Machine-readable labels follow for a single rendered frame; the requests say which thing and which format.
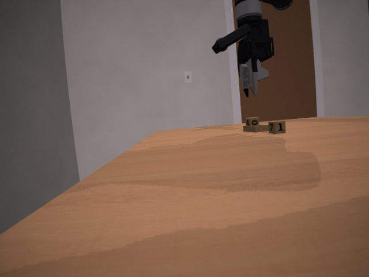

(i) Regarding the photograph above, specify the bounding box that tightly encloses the tan wooden number cube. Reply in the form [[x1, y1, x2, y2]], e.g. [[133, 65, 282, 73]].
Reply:
[[245, 117, 259, 126], [268, 121, 286, 134]]

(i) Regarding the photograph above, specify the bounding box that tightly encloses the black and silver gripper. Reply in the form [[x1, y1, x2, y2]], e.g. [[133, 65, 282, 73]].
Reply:
[[237, 15, 274, 97]]

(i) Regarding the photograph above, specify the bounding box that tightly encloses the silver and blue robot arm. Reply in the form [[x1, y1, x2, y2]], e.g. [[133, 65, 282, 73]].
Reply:
[[212, 0, 293, 54]]

